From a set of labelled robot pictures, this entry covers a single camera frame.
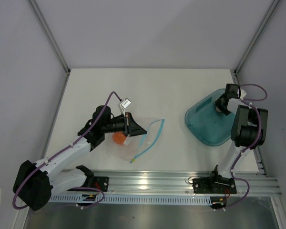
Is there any teal plastic tray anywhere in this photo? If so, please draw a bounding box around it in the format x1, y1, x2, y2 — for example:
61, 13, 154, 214
184, 88, 235, 146

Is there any left aluminium frame post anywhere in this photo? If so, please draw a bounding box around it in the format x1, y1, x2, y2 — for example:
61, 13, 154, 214
27, 0, 71, 74

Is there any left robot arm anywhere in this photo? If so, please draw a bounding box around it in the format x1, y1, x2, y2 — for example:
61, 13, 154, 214
12, 105, 147, 211

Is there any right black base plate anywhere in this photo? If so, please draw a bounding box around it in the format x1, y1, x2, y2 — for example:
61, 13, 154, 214
193, 177, 237, 194

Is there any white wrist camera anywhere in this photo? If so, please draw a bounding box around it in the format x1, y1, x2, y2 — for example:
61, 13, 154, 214
239, 89, 247, 100
118, 98, 132, 116

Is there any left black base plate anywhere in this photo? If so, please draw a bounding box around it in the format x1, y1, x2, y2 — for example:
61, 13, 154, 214
92, 177, 109, 192

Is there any white slotted cable duct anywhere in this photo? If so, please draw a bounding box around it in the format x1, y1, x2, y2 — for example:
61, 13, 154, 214
49, 194, 212, 206

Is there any aluminium frame post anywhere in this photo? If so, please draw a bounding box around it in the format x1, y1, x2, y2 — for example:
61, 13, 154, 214
27, 0, 71, 74
234, 0, 283, 77

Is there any right aluminium frame post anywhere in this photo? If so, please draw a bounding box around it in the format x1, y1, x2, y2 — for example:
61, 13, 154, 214
234, 0, 283, 77

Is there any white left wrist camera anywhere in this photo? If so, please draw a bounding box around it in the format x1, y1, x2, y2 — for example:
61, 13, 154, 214
118, 98, 132, 116

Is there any aluminium mounting rail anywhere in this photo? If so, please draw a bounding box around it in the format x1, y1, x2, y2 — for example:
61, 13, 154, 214
94, 170, 282, 197

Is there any orange toy pumpkin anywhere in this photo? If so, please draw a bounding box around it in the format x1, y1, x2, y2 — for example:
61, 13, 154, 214
112, 132, 127, 145

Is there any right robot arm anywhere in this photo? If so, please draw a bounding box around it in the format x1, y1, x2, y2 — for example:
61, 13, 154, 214
208, 83, 268, 193

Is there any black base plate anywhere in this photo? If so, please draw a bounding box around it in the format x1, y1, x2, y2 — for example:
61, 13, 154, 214
92, 177, 109, 192
193, 177, 237, 194

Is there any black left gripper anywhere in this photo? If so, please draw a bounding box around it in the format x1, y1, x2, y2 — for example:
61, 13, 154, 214
102, 113, 147, 137

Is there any clear zip top bag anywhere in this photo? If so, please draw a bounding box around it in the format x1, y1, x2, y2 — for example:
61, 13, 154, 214
111, 117, 165, 164

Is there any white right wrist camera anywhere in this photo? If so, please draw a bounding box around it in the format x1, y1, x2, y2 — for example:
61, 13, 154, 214
239, 89, 247, 100

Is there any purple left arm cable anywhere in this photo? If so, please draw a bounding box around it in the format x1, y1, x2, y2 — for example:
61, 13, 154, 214
12, 91, 122, 210

